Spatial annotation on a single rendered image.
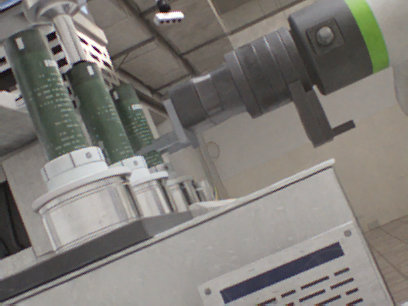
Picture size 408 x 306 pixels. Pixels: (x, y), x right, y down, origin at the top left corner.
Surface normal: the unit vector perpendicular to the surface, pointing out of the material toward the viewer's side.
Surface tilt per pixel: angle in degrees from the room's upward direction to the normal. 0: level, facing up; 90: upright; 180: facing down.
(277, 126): 90
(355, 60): 131
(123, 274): 90
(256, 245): 90
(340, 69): 139
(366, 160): 90
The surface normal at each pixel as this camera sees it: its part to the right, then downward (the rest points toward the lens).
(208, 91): 0.14, -0.21
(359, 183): -0.18, -0.07
